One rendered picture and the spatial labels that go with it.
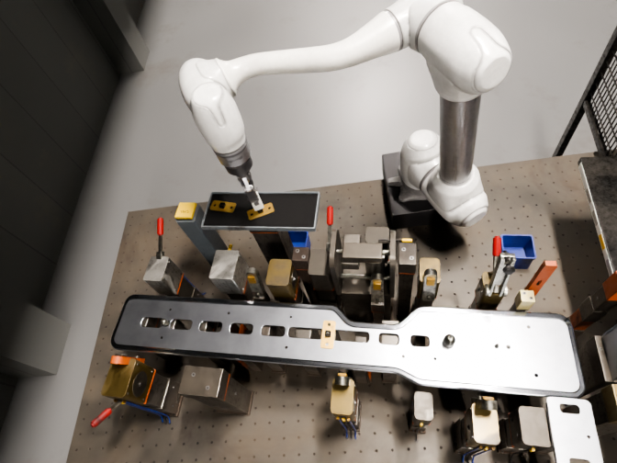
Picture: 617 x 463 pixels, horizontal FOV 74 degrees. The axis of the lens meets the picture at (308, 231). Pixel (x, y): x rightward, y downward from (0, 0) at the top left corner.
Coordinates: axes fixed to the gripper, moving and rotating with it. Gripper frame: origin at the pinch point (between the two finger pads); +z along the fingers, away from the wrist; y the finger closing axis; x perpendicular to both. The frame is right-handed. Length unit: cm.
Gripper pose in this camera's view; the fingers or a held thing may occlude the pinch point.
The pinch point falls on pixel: (256, 201)
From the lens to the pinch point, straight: 126.5
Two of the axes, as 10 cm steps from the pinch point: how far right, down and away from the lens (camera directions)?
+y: 3.1, 7.8, -5.5
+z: 1.6, 5.3, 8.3
